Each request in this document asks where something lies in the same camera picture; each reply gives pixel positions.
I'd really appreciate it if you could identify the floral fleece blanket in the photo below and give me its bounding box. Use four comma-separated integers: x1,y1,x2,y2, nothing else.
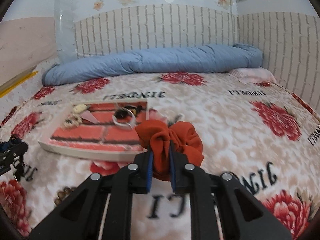
1,73,319,239

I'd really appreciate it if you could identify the blue rolled duvet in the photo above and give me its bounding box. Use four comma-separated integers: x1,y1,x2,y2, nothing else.
42,43,263,86

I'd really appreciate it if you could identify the clear plastic sheet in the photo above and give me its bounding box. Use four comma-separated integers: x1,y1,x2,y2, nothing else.
54,0,78,64

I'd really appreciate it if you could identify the yellow edged board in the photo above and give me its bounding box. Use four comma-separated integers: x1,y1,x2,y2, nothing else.
0,66,38,98

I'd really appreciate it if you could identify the brown wooden bead bracelet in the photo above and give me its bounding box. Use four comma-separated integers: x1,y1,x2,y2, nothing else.
54,186,75,207

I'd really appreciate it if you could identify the rust red scrunchie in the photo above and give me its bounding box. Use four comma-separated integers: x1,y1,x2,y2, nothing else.
135,120,204,181

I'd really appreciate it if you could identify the cream hair clip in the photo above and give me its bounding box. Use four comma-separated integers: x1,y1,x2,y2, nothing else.
73,103,88,114

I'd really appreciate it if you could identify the cream satin scrunchie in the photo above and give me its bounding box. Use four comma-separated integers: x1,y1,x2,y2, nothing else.
63,114,82,129

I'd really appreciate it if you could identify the white tray with brick liner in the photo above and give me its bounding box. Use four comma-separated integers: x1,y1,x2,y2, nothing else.
38,99,150,162

